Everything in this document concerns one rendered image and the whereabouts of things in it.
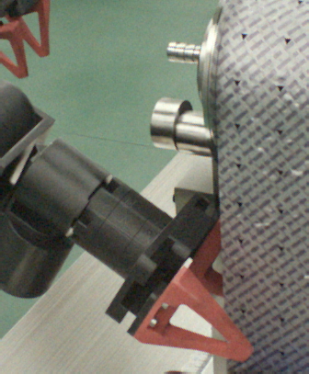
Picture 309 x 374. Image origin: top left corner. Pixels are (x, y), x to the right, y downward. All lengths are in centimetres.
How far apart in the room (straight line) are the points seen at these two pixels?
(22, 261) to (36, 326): 30
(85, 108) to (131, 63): 41
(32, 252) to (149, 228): 10
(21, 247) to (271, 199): 20
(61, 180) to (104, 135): 279
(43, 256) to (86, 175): 8
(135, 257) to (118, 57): 342
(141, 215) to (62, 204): 6
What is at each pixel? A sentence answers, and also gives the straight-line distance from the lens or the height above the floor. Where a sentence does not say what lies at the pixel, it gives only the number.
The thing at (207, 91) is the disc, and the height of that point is 126.
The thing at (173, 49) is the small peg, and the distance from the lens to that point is 76.
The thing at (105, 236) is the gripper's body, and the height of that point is 115.
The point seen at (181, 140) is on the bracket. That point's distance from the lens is 84.
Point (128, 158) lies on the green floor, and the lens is 341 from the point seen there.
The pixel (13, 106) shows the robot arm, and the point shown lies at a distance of 82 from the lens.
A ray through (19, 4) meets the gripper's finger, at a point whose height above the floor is 112.
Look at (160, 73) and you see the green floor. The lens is 401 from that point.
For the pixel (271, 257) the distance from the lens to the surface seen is 76.
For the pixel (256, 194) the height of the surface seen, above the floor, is 119.
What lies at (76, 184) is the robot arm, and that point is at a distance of 78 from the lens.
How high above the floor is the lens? 155
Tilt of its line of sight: 27 degrees down
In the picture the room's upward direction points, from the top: 4 degrees counter-clockwise
